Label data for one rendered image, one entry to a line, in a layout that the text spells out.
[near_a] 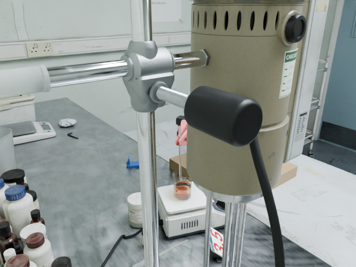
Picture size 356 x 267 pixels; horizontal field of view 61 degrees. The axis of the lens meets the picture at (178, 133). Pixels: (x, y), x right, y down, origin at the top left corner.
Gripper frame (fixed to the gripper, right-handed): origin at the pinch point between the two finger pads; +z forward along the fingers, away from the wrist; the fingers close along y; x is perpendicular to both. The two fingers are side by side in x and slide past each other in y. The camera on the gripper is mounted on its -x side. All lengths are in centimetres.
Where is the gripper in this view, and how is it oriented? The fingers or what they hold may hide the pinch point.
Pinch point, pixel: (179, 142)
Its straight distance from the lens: 76.3
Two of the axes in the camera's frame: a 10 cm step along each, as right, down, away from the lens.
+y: 8.8, 1.9, -4.5
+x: 0.3, 9.0, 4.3
